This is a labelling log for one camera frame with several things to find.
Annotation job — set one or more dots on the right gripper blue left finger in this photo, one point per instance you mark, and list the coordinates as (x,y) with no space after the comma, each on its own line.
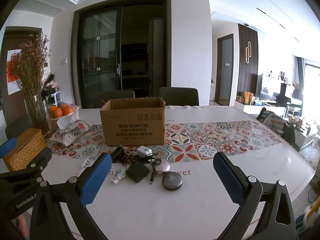
(92,178)

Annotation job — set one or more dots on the floral tissue pack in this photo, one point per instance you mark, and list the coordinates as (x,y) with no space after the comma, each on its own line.
(71,132)

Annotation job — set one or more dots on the dark dining chair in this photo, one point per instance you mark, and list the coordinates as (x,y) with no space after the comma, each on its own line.
(179,96)
(103,97)

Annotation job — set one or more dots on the white charger plug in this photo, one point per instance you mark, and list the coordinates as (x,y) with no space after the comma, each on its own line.
(143,151)

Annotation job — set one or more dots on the white tv console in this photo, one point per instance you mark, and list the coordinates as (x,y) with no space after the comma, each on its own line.
(255,110)

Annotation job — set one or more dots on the grey hallway door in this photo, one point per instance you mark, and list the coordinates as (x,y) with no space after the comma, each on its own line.
(224,70)

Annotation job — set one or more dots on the orange fruit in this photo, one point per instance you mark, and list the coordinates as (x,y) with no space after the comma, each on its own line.
(66,109)
(55,112)

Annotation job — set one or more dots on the dried flower bouquet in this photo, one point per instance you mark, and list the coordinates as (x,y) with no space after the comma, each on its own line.
(35,54)

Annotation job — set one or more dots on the woven yellow box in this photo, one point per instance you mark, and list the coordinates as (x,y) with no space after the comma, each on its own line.
(29,144)

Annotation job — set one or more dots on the black power adapter with cable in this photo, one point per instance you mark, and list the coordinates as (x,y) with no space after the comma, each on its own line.
(139,165)

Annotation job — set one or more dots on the red wall poster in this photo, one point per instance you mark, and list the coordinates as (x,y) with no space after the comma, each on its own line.
(15,66)

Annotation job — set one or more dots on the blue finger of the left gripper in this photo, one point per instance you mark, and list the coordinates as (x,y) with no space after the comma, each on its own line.
(8,146)

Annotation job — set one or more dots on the pink earbud case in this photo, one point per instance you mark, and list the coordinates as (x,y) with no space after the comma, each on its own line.
(162,167)

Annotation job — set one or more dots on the dark glass cabinet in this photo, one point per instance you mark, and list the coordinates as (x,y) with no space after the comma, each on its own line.
(121,45)

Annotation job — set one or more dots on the person's left hand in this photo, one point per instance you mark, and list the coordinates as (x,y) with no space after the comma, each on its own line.
(22,225)

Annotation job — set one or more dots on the black plug adapter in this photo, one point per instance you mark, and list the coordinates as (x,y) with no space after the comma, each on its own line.
(118,154)

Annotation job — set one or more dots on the white fruit basket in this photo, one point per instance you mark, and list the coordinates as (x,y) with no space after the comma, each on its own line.
(62,122)

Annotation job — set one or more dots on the left dark dining chair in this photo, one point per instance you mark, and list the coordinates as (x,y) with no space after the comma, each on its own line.
(103,97)

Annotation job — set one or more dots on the white shoe shelf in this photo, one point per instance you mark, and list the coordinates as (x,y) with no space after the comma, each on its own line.
(53,99)

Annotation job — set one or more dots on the brown cardboard box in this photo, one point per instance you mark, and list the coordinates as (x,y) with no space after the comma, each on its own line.
(133,122)

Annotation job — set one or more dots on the small white figurine keychain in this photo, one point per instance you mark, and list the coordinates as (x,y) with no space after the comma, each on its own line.
(118,176)

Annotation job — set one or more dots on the grey round disc case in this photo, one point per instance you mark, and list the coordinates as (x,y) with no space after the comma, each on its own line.
(172,181)

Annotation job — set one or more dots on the patterned table runner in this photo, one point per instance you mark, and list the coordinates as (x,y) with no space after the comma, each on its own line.
(183,142)

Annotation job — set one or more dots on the right dark dining chair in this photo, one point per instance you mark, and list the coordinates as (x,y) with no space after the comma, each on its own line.
(179,96)

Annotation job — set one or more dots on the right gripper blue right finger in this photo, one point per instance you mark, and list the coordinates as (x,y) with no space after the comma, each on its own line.
(229,177)

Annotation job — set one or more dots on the glass vase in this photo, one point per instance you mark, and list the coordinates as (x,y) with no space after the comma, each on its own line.
(36,113)

